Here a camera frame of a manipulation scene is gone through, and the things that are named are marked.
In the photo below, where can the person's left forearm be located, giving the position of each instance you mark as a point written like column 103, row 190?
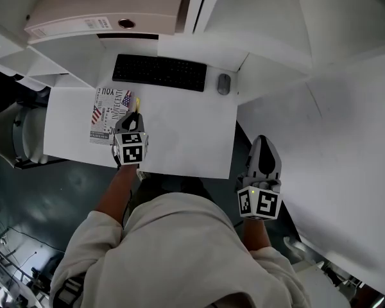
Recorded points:
column 115, row 194

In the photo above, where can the printed flag pattern book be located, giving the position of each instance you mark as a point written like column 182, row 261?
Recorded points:
column 107, row 117

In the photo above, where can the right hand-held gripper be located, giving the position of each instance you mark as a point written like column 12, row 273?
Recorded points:
column 263, row 204

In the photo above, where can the person's right forearm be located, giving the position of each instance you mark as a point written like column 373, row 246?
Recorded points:
column 256, row 236

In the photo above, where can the white shelf unit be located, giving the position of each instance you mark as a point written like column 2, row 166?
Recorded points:
column 260, row 21

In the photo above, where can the black keyboard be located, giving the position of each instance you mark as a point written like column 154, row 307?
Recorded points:
column 160, row 72

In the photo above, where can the grey computer mouse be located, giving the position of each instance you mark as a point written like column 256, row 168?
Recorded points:
column 224, row 83

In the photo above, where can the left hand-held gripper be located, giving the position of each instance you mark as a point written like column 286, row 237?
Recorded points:
column 131, row 152

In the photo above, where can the grey chair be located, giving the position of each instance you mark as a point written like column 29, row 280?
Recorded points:
column 9, row 133

